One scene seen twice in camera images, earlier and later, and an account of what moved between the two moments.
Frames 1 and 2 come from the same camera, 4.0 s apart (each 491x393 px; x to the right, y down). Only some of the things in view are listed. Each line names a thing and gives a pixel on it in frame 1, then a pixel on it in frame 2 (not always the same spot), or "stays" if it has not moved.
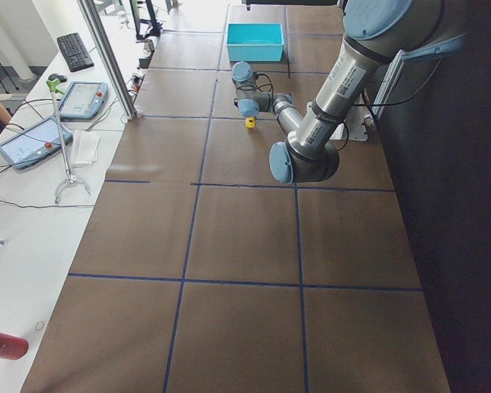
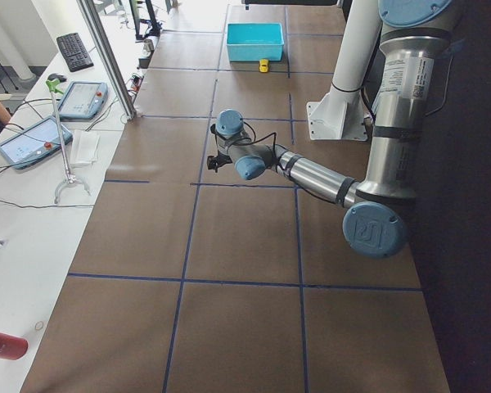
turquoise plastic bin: x=254 y=42 stays
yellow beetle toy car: x=250 y=122 to x=263 y=65
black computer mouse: x=55 y=76 stays
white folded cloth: x=84 y=150 stays
